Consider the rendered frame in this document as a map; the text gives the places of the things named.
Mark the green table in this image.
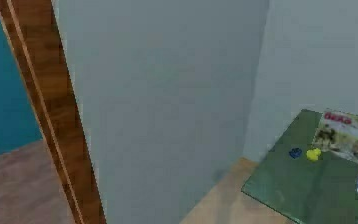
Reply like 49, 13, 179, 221
240, 108, 358, 224

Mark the brown wooden room door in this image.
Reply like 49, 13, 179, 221
0, 0, 107, 224

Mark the pale magazine with red title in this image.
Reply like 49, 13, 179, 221
311, 110, 358, 165

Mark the small yellow toy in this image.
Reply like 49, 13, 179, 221
306, 147, 322, 163

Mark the small blue toy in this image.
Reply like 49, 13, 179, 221
288, 147, 303, 160

